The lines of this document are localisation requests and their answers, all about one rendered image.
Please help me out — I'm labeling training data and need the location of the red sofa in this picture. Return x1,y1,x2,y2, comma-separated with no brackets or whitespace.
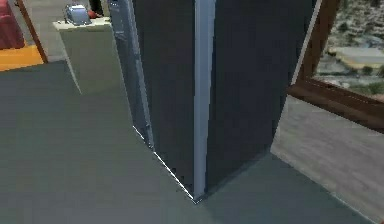
0,0,26,51

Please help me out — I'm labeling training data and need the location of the brown framed window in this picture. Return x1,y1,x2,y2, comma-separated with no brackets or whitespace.
287,0,384,135

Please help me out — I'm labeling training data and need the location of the grey kitchen counter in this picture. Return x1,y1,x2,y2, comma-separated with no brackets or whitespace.
52,17,132,96

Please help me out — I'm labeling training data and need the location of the silver toaster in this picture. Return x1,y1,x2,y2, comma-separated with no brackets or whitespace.
64,4,92,27

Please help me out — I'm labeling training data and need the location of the dark grey fridge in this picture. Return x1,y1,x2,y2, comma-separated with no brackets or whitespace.
107,0,318,204

